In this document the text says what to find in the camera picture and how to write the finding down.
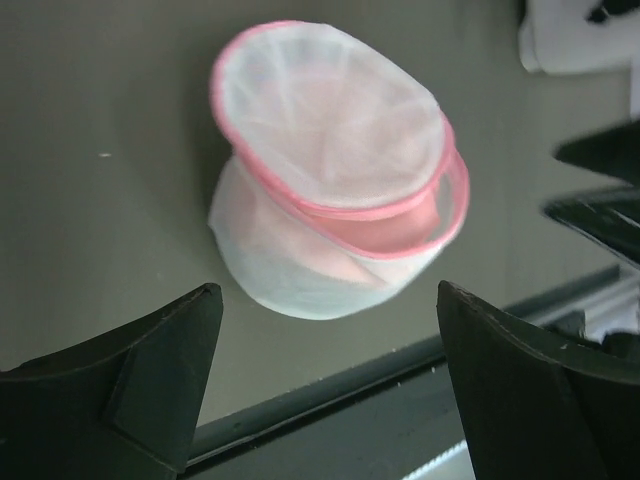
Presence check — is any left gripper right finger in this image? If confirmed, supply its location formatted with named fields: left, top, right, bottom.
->
left=437, top=281, right=639, bottom=479

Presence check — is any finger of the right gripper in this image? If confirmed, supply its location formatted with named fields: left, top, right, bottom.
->
left=553, top=119, right=640, bottom=175
left=542, top=187, right=639, bottom=265

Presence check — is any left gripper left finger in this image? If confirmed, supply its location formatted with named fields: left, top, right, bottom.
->
left=1, top=283, right=223, bottom=479

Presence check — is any pink bra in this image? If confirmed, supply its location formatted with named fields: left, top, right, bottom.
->
left=229, top=191, right=441, bottom=292

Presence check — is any pink white mesh laundry bag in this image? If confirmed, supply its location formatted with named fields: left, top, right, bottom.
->
left=208, top=21, right=470, bottom=320

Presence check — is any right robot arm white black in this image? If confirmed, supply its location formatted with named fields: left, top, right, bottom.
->
left=518, top=1, right=639, bottom=266

